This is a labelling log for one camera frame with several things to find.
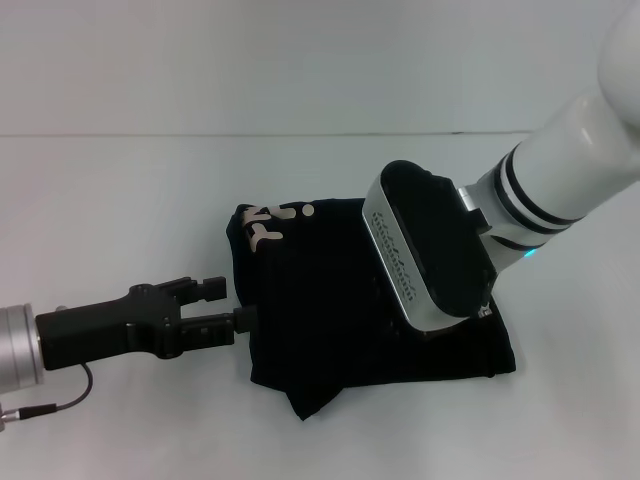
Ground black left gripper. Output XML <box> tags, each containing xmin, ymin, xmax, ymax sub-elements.
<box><xmin>33</xmin><ymin>275</ymin><xmax>259</xmax><ymax>372</ymax></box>

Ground thin black left gripper cable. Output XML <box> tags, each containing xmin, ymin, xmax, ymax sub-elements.
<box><xmin>5</xmin><ymin>363</ymin><xmax>95</xmax><ymax>420</ymax></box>

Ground black shirt with FREE print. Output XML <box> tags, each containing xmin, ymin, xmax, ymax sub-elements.
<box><xmin>222</xmin><ymin>197</ymin><xmax>518</xmax><ymax>423</ymax></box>

